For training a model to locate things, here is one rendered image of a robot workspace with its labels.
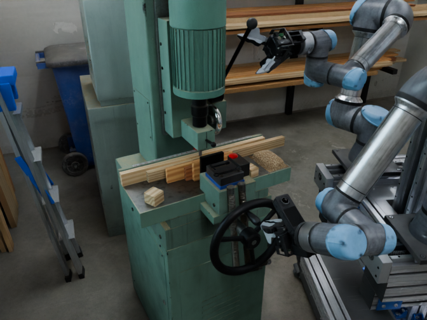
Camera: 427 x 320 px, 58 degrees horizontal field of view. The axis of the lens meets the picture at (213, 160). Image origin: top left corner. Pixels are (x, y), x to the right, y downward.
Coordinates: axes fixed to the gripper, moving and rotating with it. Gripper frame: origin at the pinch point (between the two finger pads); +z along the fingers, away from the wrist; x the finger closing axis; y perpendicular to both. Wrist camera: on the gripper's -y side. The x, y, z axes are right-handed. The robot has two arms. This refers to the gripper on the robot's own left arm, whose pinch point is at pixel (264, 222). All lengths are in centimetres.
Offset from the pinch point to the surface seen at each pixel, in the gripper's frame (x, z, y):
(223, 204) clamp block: -5.2, 12.5, -7.0
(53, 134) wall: -30, 277, -73
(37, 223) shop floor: -61, 188, -6
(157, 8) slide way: -6, 22, -75
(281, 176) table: 25.6, 22.9, -7.9
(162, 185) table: -17.6, 31.1, -17.0
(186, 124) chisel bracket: -3.3, 30.2, -35.7
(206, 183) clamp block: -6.9, 17.5, -14.6
